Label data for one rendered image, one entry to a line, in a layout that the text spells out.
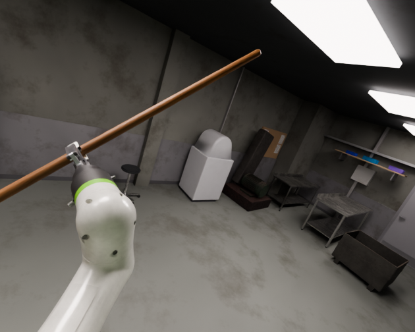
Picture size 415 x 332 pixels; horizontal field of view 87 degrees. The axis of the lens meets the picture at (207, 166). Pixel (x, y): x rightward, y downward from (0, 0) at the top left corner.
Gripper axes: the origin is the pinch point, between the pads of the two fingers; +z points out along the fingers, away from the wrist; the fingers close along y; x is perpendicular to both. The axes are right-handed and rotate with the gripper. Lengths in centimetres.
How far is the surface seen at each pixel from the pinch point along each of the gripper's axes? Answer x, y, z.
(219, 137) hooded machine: 204, 228, 256
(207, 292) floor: 6, 265, 52
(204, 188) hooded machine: 128, 316, 247
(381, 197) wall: 537, 562, 31
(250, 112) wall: 360, 275, 326
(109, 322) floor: -82, 188, 64
